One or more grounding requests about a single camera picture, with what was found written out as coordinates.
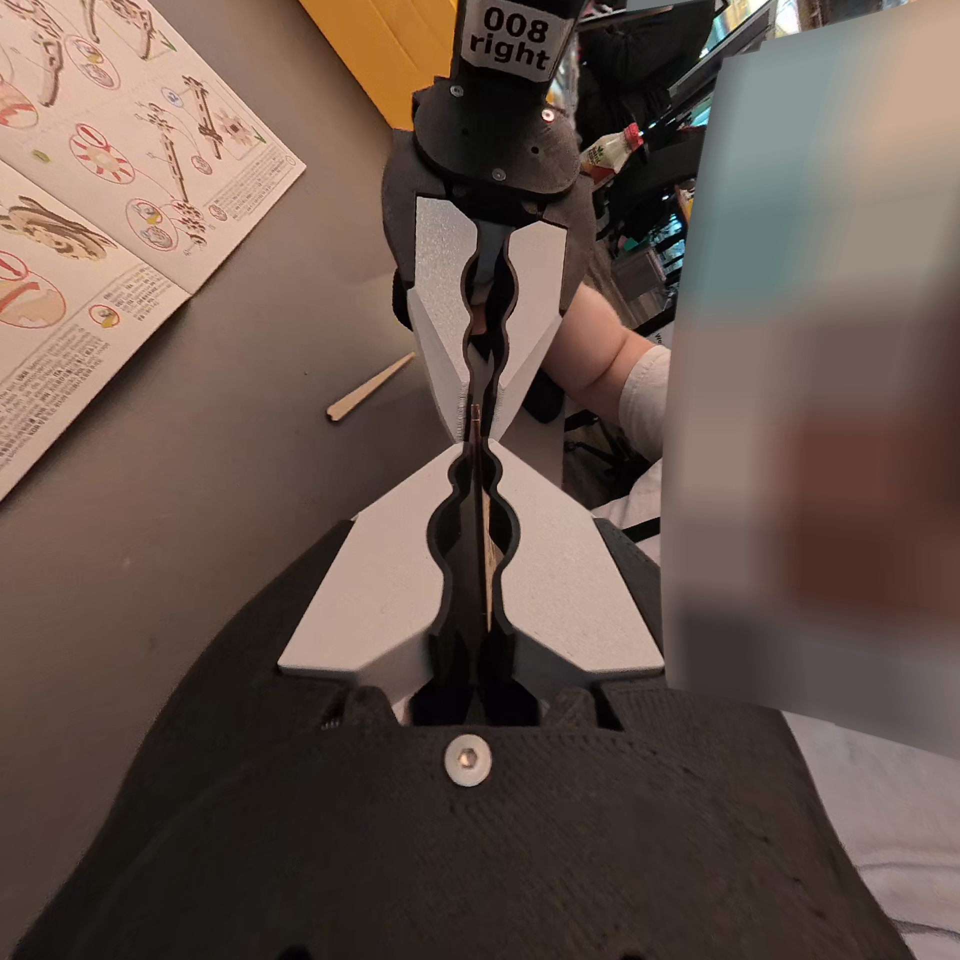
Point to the small tapered wooden stick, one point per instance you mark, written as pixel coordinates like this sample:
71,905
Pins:
360,397

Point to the black office chair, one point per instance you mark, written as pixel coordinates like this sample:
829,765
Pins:
607,450

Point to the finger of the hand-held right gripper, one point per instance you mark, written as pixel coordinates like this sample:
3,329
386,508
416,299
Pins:
439,285
536,300

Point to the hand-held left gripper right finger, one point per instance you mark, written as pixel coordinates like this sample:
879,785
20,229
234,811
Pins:
577,600

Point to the printed instruction booklet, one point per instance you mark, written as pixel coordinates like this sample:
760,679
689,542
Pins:
112,225

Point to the computer monitor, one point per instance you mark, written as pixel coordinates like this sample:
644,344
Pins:
720,45

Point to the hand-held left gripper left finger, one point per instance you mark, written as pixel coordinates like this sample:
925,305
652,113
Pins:
375,600

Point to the person's right forearm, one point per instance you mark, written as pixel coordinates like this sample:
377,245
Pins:
592,337

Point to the juice bottle with red cap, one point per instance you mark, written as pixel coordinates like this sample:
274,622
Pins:
611,150

